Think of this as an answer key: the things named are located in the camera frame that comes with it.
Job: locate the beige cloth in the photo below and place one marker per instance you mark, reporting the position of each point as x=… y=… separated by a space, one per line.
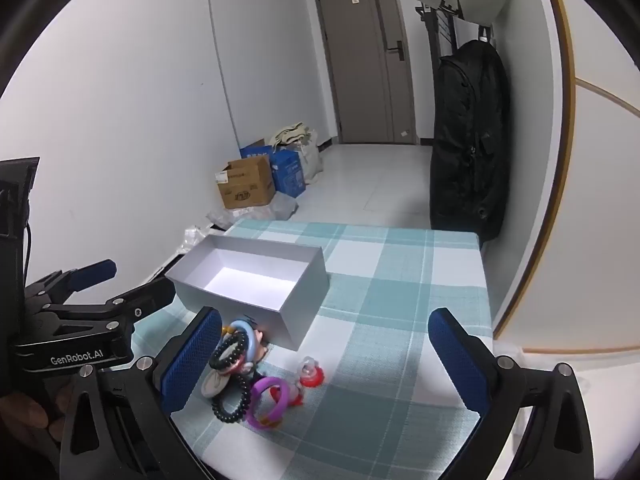
x=292 y=135

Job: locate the white cabinet with gold trim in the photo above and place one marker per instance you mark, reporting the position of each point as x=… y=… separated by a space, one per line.
x=590 y=185

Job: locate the red clear ornament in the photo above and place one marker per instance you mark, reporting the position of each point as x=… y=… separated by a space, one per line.
x=312 y=377
x=298 y=399

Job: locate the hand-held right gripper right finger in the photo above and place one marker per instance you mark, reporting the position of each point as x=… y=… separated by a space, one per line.
x=460 y=360

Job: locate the purple bangle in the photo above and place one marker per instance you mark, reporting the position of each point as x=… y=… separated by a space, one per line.
x=287 y=400

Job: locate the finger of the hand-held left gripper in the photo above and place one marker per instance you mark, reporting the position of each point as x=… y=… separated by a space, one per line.
x=95 y=270
x=150 y=297

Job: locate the blue printed bag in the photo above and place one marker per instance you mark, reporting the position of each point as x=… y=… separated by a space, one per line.
x=255 y=152

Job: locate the teal checked tablecloth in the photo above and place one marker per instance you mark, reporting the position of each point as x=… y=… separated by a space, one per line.
x=390 y=310

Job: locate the white woven sack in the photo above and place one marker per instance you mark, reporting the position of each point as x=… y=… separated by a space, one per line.
x=312 y=160

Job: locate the person's left hand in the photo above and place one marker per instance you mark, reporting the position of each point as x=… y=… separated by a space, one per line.
x=22 y=410

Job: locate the black tripod stand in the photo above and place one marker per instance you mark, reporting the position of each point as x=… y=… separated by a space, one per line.
x=426 y=25

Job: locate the black backpack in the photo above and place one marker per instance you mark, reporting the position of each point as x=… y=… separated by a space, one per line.
x=465 y=150

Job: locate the blue shopping bag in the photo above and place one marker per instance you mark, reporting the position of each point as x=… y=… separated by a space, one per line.
x=289 y=172

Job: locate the grey cardboard box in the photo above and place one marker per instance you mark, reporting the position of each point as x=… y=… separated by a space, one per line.
x=300 y=317

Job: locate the brown cardboard box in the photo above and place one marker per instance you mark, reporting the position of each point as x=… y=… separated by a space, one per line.
x=247 y=185

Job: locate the grey brown door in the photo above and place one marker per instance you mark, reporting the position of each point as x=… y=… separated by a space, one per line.
x=350 y=60

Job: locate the clear plastic bag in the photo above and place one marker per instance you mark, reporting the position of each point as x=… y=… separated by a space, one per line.
x=192 y=240

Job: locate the light blue bangle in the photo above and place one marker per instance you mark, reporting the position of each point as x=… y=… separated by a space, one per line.
x=254 y=342

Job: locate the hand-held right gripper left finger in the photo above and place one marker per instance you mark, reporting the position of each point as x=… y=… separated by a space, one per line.
x=192 y=360

